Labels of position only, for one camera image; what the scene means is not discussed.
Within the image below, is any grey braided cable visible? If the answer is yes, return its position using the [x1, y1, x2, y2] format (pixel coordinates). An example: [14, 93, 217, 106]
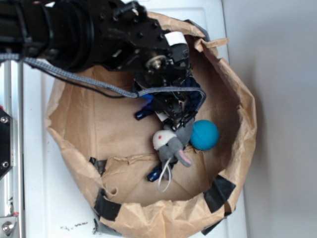
[0, 52, 208, 124]

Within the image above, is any dark blue twisted rope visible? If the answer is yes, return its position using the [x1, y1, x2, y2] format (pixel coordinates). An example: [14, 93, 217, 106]
[134, 76, 202, 183]

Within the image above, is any black metal bracket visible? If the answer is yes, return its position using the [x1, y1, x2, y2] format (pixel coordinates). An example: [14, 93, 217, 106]
[0, 105, 12, 180]

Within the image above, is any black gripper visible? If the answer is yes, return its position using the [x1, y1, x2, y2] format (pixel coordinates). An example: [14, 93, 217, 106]
[135, 72, 198, 128]

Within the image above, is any aluminium frame rail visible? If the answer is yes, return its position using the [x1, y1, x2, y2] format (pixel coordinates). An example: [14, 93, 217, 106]
[0, 61, 25, 238]

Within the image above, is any blue dimpled foam ball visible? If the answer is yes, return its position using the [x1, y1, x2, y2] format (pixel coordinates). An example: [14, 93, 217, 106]
[190, 120, 219, 151]

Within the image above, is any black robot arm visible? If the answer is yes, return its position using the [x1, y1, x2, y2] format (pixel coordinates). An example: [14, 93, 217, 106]
[0, 0, 205, 130]

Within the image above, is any grey plush mouse toy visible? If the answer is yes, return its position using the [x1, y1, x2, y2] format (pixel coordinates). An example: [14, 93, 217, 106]
[147, 119, 194, 192]

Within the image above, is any brown paper lined bin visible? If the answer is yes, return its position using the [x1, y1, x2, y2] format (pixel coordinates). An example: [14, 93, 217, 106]
[45, 13, 258, 238]

